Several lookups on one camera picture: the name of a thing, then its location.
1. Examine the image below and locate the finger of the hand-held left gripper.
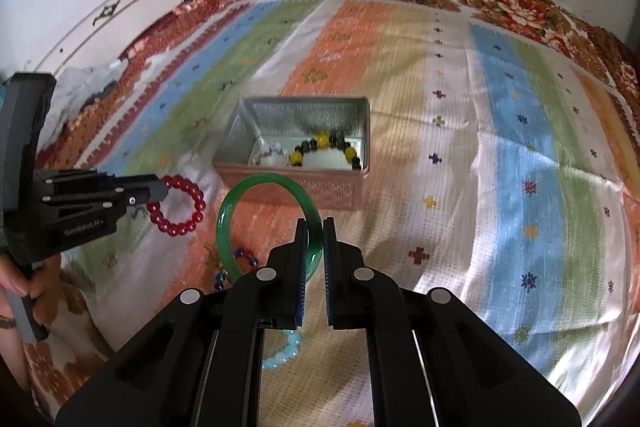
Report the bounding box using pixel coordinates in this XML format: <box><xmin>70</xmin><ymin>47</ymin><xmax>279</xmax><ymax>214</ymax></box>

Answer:
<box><xmin>34</xmin><ymin>168</ymin><xmax>171</xmax><ymax>204</ymax></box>
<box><xmin>46</xmin><ymin>200</ymin><xmax>151</xmax><ymax>222</ymax></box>

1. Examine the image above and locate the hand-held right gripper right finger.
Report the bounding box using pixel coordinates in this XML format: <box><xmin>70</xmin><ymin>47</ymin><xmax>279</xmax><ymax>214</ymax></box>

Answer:
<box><xmin>323</xmin><ymin>217</ymin><xmax>584</xmax><ymax>427</ymax></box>

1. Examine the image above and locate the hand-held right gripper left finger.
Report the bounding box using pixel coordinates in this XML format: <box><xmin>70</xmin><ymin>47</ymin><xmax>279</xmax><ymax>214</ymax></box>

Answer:
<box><xmin>55</xmin><ymin>219</ymin><xmax>309</xmax><ymax>427</ymax></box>

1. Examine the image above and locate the pink metal tin box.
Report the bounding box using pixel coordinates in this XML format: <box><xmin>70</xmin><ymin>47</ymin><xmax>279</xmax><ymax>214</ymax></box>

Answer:
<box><xmin>213</xmin><ymin>95</ymin><xmax>372</xmax><ymax>212</ymax></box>

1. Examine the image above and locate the red bead bracelet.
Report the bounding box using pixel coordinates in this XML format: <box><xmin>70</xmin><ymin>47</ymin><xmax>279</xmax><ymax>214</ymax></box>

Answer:
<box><xmin>146</xmin><ymin>174</ymin><xmax>207</xmax><ymax>238</ymax></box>

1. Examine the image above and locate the green jade bangle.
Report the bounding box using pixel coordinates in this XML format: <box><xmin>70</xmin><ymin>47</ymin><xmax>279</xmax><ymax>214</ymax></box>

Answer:
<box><xmin>216</xmin><ymin>174</ymin><xmax>324</xmax><ymax>282</ymax></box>

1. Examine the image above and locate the person's left hand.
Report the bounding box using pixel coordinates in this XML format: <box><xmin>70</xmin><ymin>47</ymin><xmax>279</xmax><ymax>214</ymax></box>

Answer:
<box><xmin>0</xmin><ymin>251</ymin><xmax>36</xmax><ymax>302</ymax></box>

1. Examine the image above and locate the striped colourful blanket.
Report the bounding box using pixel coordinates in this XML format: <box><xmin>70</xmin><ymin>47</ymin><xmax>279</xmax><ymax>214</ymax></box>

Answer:
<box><xmin>30</xmin><ymin>0</ymin><xmax>637</xmax><ymax>427</ymax></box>

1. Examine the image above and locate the dark blue bead bracelet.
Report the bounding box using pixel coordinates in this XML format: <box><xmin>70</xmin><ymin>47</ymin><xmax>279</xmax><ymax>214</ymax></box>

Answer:
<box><xmin>213</xmin><ymin>246</ymin><xmax>261</xmax><ymax>293</ymax></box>

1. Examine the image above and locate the light blue bead bracelet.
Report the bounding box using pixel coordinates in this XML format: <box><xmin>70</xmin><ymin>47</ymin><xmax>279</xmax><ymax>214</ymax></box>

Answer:
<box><xmin>261</xmin><ymin>328</ymin><xmax>304</xmax><ymax>371</ymax></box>

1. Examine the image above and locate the white bead bracelet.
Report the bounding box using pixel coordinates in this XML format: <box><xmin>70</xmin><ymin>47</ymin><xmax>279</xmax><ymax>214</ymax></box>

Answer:
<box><xmin>248</xmin><ymin>144</ymin><xmax>291</xmax><ymax>166</ymax></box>

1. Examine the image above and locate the yellow and black bead bracelet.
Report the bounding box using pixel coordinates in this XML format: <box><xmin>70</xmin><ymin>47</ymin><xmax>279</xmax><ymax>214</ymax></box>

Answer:
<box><xmin>288</xmin><ymin>132</ymin><xmax>362</xmax><ymax>172</ymax></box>

